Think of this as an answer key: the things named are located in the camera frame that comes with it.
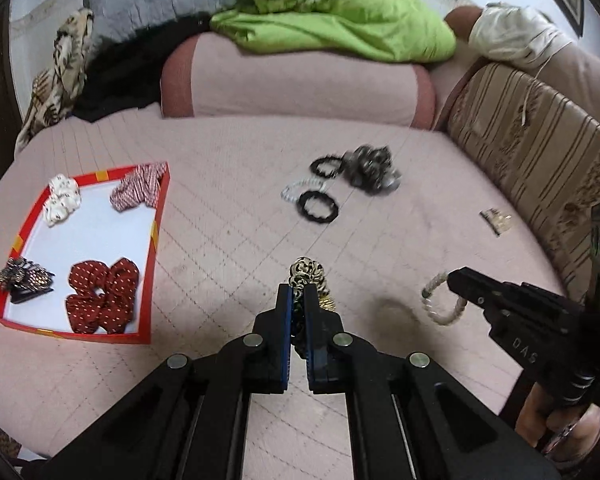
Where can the white cloth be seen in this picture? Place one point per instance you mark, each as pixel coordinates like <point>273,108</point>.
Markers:
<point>510,35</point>

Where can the grey black scrunchie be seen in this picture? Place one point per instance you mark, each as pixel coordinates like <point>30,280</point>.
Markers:
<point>370,167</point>

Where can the red white striped scrunchie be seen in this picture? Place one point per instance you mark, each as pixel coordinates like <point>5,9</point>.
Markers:
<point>135,187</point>

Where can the person's right hand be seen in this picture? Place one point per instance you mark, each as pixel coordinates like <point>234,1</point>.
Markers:
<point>532,412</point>

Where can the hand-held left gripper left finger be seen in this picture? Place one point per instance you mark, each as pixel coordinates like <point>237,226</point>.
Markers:
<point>285,345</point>

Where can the white dotted scrunchie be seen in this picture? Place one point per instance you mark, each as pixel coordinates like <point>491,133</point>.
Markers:
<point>62,200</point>

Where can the leopard print scrunchie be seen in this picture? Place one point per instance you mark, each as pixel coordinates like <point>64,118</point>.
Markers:
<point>305,270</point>

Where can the black cloth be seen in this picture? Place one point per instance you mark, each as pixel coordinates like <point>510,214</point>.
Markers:
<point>125,75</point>

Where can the leopard print hair claw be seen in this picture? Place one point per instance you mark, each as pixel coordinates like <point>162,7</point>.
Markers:
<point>25,277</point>

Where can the green blanket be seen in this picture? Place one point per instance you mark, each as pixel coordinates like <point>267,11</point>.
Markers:
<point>355,20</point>

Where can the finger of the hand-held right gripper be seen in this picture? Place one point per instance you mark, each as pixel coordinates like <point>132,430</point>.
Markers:
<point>472,285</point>

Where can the leopard print cloth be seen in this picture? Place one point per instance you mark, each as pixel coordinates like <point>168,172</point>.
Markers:
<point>65,70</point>

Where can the striped beige sofa cushion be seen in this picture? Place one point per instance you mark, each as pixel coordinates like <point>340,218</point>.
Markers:
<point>545,150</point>

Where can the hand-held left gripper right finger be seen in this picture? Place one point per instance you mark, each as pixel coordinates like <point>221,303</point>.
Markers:
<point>311,345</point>

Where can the gold hair clip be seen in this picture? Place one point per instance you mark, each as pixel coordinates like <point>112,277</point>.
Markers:
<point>495,220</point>

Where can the red cardboard box tray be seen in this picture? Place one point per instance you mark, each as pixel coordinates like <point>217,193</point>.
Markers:
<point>97,232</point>

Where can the dark red dotted scrunchie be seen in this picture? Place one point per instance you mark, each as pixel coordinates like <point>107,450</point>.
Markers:
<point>95,292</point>

